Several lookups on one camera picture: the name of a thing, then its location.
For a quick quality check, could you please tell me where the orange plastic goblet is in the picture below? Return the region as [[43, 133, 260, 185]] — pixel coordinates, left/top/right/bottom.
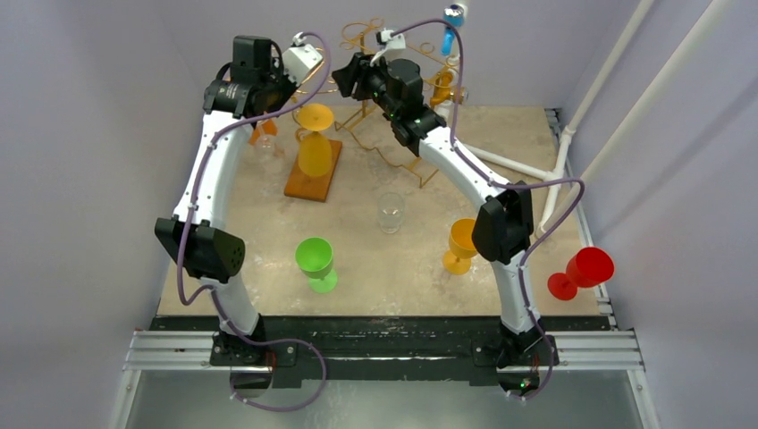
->
[[248, 119, 279, 146]]

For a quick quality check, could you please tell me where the clear glass front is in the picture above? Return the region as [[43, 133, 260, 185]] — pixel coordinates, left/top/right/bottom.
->
[[255, 134, 288, 174]]

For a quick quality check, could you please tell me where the clear glass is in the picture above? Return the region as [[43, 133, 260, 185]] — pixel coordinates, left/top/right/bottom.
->
[[377, 192, 405, 234], [255, 134, 288, 174]]

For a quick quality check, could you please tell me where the yellow goblet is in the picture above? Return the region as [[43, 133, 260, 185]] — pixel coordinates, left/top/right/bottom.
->
[[297, 103, 334, 178], [442, 218, 478, 275]]

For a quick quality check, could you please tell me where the gold scroll glass rack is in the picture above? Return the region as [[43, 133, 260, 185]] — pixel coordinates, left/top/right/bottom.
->
[[263, 107, 342, 203]]

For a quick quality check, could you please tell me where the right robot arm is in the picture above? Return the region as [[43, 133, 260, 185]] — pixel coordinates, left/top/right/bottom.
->
[[332, 54, 544, 364]]

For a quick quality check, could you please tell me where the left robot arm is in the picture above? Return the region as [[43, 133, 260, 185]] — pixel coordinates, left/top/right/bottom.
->
[[154, 34, 323, 366]]

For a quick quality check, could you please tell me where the orange pipe fitting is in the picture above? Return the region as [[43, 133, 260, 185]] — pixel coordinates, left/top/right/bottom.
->
[[429, 66, 468, 108]]

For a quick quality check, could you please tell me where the green plastic goblet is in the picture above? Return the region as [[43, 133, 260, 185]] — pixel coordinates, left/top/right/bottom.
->
[[295, 237, 338, 293]]

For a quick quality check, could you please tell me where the yellow goblet front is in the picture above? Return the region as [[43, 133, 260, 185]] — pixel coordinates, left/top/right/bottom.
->
[[442, 218, 478, 275]]

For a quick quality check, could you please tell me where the red plastic goblet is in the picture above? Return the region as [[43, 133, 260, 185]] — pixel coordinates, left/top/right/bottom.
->
[[547, 247, 615, 301]]

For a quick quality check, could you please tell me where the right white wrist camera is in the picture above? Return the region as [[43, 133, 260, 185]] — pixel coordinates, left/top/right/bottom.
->
[[370, 28, 407, 67]]

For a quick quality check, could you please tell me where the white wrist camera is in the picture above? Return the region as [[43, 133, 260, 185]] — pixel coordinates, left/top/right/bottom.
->
[[282, 32, 324, 87], [370, 28, 407, 67]]

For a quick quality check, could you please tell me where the gold rectangular wire rack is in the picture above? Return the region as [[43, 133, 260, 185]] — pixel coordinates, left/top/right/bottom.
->
[[334, 17, 460, 189]]

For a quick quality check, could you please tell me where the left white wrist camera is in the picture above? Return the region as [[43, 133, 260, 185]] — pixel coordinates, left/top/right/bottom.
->
[[282, 32, 324, 87]]

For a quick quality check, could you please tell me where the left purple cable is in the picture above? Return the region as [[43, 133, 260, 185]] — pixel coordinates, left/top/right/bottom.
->
[[176, 30, 329, 413]]

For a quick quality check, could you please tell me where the purple cable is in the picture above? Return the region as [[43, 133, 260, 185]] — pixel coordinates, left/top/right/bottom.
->
[[176, 30, 329, 413], [391, 17, 586, 402]]

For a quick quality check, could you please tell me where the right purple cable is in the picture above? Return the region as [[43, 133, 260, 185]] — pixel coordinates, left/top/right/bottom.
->
[[391, 17, 586, 402]]

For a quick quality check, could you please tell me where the white pvc pipe frame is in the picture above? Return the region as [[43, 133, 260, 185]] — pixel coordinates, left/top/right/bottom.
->
[[434, 0, 738, 238]]

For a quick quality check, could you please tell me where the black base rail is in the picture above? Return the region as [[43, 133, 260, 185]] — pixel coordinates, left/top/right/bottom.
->
[[125, 316, 643, 391]]

